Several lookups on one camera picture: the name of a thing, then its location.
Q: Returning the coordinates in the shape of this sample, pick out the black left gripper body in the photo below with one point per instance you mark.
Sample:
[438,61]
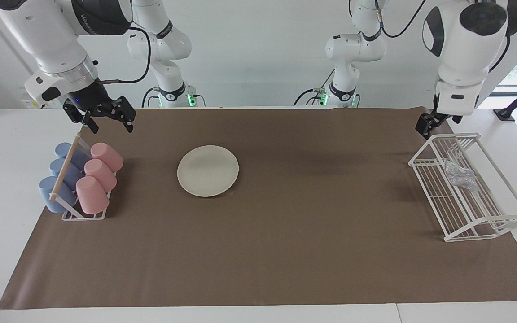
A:
[442,117]

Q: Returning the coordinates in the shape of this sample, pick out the white wall socket box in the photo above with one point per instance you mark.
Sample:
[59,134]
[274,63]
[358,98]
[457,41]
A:
[27,101]

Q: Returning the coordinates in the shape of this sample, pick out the pink cup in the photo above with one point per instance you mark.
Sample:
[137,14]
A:
[101,175]
[108,156]
[91,197]

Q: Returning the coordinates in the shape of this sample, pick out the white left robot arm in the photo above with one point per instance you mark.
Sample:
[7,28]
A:
[460,58]

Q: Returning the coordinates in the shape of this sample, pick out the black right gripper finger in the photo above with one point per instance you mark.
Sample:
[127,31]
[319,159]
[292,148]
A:
[90,123]
[126,112]

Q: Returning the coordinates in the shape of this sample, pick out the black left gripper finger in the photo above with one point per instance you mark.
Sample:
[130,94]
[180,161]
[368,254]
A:
[423,128]

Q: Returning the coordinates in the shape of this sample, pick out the blue cup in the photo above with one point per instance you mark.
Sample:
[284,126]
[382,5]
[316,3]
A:
[51,197]
[57,168]
[63,149]

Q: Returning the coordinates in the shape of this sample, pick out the brown table mat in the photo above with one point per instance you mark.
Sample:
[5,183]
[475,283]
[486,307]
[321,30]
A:
[285,246]

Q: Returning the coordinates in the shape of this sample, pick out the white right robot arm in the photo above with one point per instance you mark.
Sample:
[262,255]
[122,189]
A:
[47,36]

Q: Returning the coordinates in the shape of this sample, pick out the cream round plate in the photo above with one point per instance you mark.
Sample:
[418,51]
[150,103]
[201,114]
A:
[208,171]

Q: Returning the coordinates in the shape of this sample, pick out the white cup rack wooden bar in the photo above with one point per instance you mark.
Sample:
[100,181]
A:
[65,166]

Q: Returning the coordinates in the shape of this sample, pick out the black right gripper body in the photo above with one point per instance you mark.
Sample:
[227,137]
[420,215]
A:
[90,101]

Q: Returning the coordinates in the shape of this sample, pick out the silvery mesh sponge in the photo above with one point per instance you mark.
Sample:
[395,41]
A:
[461,177]

